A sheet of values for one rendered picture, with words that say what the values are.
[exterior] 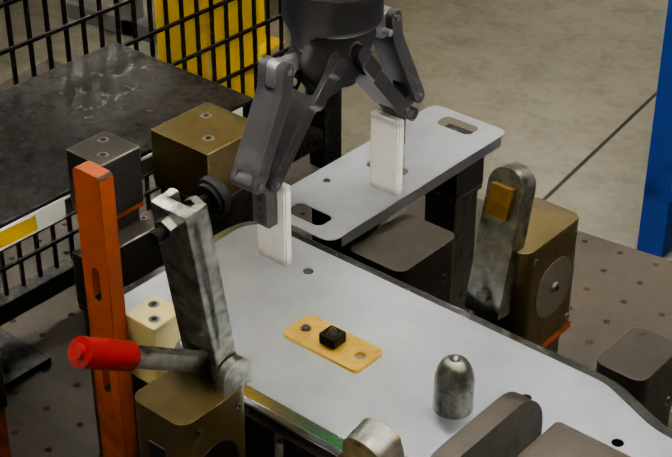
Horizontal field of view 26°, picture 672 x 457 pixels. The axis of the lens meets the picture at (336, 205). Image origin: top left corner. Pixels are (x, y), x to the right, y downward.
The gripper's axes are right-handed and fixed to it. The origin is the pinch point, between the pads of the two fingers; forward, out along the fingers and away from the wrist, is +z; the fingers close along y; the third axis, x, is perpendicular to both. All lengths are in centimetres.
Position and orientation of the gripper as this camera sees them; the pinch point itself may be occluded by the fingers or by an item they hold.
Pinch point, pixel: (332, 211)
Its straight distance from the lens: 115.8
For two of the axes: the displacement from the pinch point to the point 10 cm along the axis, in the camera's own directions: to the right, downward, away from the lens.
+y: -6.5, 3.9, -6.5
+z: 0.0, 8.6, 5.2
